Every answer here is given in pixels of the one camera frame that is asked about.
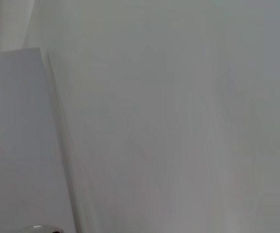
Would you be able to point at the white flat panel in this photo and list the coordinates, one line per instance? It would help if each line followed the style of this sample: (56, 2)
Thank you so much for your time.
(16, 121)

